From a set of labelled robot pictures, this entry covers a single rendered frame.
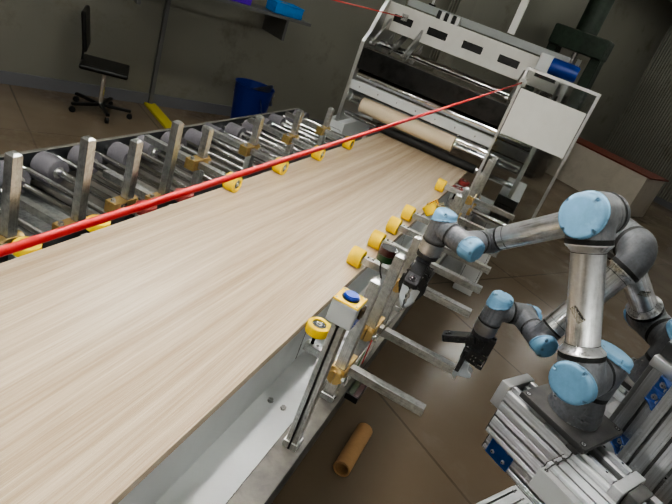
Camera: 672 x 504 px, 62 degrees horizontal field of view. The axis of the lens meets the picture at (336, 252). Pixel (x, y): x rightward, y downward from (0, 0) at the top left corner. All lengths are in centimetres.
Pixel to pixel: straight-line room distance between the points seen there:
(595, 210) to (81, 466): 126
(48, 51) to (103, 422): 515
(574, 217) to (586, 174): 893
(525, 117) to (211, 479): 331
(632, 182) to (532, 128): 593
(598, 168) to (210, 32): 665
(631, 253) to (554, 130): 249
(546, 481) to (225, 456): 88
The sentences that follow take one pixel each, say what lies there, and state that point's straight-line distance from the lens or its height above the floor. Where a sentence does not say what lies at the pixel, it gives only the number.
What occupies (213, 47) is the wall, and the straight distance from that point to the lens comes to 664.
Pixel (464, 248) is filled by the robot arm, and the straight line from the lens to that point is 168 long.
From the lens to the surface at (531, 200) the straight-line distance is 432.
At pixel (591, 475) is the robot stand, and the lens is 174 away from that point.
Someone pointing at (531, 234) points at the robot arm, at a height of 142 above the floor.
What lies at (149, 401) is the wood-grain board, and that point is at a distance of 142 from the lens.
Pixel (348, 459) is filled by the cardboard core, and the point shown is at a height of 8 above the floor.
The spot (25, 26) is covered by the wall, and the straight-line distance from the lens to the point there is 615.
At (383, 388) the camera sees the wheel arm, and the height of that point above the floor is 82.
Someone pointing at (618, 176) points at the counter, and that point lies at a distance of 1015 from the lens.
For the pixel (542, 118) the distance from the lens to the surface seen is 422.
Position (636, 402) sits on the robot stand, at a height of 110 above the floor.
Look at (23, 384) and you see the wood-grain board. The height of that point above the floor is 90.
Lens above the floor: 190
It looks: 26 degrees down
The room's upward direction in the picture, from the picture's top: 21 degrees clockwise
